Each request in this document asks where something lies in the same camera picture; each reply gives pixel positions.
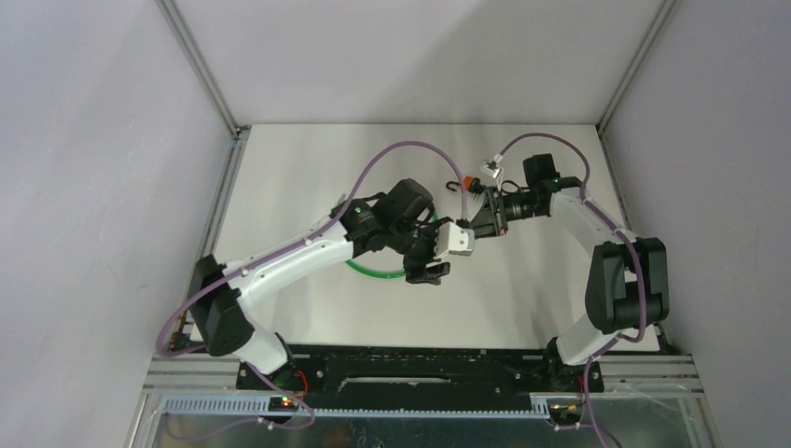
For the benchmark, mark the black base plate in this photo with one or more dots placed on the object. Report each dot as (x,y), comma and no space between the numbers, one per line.
(413,379)

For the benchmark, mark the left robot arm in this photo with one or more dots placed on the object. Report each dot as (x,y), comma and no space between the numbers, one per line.
(229,292)

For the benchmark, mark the aluminium frame rail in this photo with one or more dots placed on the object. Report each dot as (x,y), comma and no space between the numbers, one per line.
(234,132)
(647,43)

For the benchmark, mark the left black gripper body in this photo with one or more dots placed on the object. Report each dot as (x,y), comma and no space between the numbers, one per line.
(420,242)

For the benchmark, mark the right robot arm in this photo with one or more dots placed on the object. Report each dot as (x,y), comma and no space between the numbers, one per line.
(627,289)

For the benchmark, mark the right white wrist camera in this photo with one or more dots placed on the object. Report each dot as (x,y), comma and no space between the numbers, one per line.
(493,169)

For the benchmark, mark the right aluminium frame rail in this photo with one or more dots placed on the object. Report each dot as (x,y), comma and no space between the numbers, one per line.
(647,43)

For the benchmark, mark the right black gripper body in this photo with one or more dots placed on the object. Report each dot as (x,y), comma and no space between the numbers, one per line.
(520,206)

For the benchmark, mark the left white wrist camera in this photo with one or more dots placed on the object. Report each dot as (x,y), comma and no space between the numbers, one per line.
(453,240)

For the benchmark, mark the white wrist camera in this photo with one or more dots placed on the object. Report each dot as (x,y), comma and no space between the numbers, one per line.
(493,169)
(453,240)

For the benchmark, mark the left aluminium frame rail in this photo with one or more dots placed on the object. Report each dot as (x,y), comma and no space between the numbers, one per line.
(234,132)

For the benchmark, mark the green cable lock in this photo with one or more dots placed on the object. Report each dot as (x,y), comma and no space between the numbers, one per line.
(379,274)

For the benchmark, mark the orange black padlock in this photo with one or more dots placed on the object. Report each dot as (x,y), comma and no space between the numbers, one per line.
(470,184)

